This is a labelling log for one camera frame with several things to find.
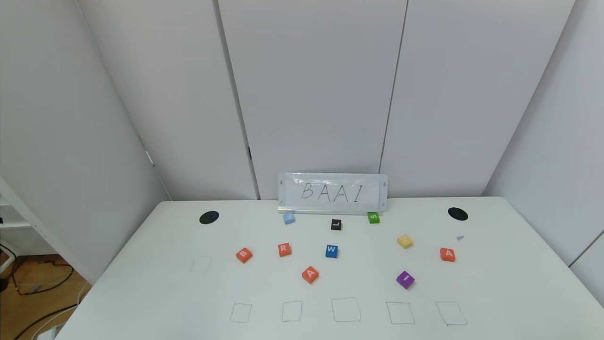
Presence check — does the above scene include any black floor cable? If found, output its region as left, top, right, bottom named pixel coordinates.
left=0, top=238, right=76, bottom=296

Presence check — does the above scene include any white floor cable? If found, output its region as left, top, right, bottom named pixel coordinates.
left=35, top=283, right=92, bottom=340

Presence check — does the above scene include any white BAAI sign board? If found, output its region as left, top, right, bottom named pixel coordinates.
left=277, top=172, right=389, bottom=214

